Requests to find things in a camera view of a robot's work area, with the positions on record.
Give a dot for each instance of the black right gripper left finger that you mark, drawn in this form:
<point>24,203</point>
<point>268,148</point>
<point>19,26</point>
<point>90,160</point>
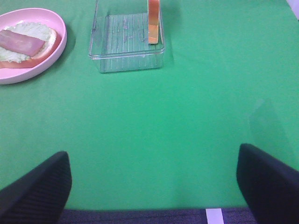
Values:
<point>39,196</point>

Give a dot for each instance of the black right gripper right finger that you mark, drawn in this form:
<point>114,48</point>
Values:
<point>269,186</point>

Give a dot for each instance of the white bread slice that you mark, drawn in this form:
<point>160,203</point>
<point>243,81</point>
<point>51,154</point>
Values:
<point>49,46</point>

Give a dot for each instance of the short bacon strip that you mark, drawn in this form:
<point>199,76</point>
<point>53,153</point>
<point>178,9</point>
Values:
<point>19,43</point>

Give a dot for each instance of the green table cloth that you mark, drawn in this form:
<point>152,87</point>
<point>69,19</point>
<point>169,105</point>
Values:
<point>164,138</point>

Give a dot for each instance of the pink round plate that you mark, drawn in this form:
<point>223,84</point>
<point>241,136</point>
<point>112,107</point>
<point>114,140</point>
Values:
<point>35,22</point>

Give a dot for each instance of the clear plastic bread tray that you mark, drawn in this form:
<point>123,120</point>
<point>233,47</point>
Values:
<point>120,37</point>

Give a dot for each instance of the upright bread slice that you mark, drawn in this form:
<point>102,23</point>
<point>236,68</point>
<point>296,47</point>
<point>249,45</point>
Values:
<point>153,21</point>

